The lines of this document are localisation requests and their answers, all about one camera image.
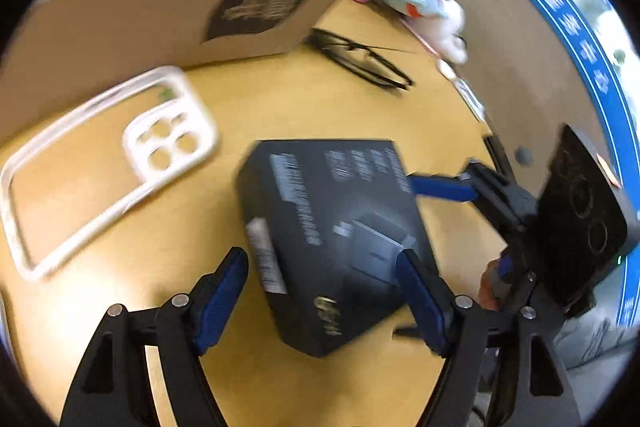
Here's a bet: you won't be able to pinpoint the wooden desktop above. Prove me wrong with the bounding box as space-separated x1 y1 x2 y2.
0 0 516 427

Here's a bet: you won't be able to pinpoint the black charger box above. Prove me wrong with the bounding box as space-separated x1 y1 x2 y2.
236 138 441 358

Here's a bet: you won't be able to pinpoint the person's right hand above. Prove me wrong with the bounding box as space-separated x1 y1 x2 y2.
477 259 503 312

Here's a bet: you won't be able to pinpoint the clear phone case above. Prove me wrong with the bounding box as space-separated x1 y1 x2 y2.
0 65 219 284

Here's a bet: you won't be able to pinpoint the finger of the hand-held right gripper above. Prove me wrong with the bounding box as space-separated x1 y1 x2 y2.
495 247 540 308
407 159 538 240

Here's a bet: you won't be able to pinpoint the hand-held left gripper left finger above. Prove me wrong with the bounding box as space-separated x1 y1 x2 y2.
59 247 250 427

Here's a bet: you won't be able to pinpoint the brown cardboard box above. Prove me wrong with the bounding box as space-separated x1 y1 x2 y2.
0 0 351 142

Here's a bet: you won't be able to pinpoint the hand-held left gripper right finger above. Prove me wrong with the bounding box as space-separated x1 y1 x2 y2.
395 249 583 427

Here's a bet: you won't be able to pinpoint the white tag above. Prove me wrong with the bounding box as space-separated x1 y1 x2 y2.
436 58 488 122

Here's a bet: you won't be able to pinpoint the black eyeglasses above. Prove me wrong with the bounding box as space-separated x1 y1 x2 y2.
306 28 415 90

